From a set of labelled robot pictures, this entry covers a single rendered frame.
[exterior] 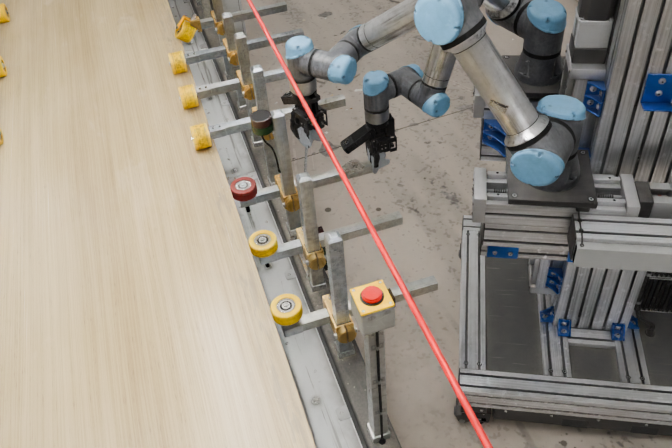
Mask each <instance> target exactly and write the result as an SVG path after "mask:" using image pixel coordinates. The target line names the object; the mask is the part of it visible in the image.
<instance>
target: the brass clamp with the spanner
mask: <svg viewBox="0 0 672 448"><path fill-rule="evenodd" d="M279 175H280V174H278V175H274V178H275V184H276V185H277V186H278V188H279V191H280V198H281V201H282V205H283V208H285V209H287V210H288V211H289V212H294V210H295V211H297V210H298V209H300V205H299V197H298V191H297V188H296V186H295V190H296V193H293V194H289V195H286V196H285V195H284V192H283V190H282V185H281V179H280V177H279Z"/></svg>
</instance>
